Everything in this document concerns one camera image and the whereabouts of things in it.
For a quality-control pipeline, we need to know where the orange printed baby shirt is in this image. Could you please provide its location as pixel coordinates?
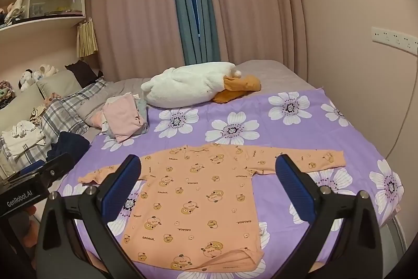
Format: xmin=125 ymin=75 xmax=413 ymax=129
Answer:
xmin=78 ymin=142 xmax=347 ymax=271

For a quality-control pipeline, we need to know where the yellow striped hanging cloth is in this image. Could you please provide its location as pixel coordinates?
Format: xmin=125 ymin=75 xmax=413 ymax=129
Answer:
xmin=76 ymin=18 xmax=99 ymax=58

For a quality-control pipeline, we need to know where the purple floral bed sheet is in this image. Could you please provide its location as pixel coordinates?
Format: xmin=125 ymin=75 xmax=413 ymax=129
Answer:
xmin=57 ymin=88 xmax=397 ymax=279

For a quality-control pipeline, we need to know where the blue-grey curtain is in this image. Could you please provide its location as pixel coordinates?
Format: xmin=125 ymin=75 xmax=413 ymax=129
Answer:
xmin=169 ymin=0 xmax=222 ymax=66

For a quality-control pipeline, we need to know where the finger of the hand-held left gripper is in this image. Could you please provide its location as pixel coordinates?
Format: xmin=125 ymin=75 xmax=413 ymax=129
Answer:
xmin=7 ymin=160 xmax=45 ymax=181
xmin=42 ymin=153 xmax=75 ymax=185

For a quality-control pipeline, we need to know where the window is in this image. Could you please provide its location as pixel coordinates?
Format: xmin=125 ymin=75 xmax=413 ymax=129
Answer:
xmin=187 ymin=0 xmax=202 ymax=38

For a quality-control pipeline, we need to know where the pile of white clothes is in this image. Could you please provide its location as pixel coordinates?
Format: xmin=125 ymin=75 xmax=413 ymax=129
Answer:
xmin=1 ymin=120 xmax=47 ymax=159

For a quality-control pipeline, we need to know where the white dog plush toy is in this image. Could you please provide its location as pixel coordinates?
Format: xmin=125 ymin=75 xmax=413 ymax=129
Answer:
xmin=18 ymin=69 xmax=36 ymax=92

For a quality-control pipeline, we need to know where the grey plaid quilt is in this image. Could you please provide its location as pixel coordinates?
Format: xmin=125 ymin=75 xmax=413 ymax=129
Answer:
xmin=0 ymin=78 xmax=108 ymax=170

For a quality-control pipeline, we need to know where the beige pillow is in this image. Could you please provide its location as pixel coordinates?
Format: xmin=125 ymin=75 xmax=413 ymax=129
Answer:
xmin=0 ymin=83 xmax=44 ymax=127
xmin=36 ymin=70 xmax=84 ymax=100

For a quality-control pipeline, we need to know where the peach folded garment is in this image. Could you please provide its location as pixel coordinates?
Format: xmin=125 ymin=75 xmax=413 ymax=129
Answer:
xmin=91 ymin=110 xmax=106 ymax=128

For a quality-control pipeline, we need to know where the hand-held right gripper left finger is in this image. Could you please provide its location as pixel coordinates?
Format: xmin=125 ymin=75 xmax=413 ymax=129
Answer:
xmin=35 ymin=154 xmax=146 ymax=279

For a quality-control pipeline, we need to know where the white wall socket strip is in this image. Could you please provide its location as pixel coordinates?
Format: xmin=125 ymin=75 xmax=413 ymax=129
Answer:
xmin=370 ymin=26 xmax=418 ymax=55

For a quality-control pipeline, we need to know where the white plush duck toy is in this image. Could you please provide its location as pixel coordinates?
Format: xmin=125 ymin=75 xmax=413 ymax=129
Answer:
xmin=141 ymin=61 xmax=262 ymax=109

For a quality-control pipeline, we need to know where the pink curtain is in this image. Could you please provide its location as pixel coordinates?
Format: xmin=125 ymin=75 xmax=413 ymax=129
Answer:
xmin=86 ymin=0 xmax=184 ymax=82
xmin=202 ymin=0 xmax=315 ymax=83

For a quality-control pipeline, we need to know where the dark navy cloth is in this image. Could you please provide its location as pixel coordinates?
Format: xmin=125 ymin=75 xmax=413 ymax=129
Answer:
xmin=47 ymin=131 xmax=91 ymax=162

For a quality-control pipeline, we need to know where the black cloth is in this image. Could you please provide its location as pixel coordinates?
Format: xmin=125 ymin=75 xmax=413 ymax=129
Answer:
xmin=65 ymin=60 xmax=104 ymax=89

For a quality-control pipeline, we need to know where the pink folded garment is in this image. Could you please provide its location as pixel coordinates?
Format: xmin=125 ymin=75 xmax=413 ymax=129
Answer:
xmin=103 ymin=94 xmax=146 ymax=144

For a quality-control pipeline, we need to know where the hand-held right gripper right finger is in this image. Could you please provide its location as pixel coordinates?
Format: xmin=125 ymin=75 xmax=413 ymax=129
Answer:
xmin=272 ymin=154 xmax=383 ymax=279

